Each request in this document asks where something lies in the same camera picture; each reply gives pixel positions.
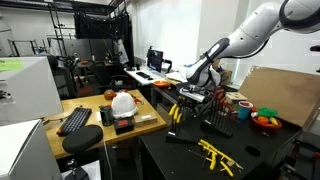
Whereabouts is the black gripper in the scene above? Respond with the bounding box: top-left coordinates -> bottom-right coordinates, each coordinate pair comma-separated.
177,87 -> 213,114

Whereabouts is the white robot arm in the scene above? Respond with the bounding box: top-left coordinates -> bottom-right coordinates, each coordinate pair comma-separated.
178,0 -> 320,102

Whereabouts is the black yellow-key stand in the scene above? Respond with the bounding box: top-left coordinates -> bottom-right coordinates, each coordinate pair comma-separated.
166,120 -> 196,144

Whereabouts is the orange bowl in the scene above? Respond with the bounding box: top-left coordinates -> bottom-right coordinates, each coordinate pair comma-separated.
153,80 -> 170,88

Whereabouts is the blue cup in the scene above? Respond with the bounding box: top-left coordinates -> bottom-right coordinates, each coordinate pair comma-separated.
238,101 -> 253,120

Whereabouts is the laptop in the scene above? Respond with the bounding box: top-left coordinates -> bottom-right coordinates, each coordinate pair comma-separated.
142,49 -> 163,72

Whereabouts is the tan small box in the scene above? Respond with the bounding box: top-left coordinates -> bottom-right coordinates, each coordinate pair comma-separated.
134,113 -> 157,127

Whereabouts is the white plastic bag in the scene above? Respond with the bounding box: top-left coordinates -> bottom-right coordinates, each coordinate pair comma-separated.
111,92 -> 138,118

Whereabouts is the red bowl with toys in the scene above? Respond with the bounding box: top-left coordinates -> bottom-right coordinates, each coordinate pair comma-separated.
251,107 -> 282,129

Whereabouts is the black box red label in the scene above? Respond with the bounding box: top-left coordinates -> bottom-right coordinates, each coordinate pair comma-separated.
114,119 -> 134,135

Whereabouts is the orange ball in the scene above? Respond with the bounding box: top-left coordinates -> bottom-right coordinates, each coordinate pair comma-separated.
104,89 -> 116,100

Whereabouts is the black cylinder speaker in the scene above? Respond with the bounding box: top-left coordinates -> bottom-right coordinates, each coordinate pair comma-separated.
100,106 -> 114,126

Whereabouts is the black office chair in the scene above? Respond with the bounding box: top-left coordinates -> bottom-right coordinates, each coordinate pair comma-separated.
89,61 -> 130,92

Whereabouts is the cardboard sheet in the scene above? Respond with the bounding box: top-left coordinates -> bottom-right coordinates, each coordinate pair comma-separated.
239,67 -> 320,127

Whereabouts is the black round cushion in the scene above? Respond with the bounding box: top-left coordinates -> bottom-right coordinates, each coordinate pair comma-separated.
62,125 -> 103,154

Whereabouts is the black keyboard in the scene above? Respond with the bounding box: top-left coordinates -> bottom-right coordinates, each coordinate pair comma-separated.
56,107 -> 92,136

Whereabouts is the wooden desk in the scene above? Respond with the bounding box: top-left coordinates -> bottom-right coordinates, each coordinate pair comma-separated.
45,90 -> 166,159

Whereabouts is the computer monitor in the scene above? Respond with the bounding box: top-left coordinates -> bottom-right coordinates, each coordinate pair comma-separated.
0,57 -> 63,125

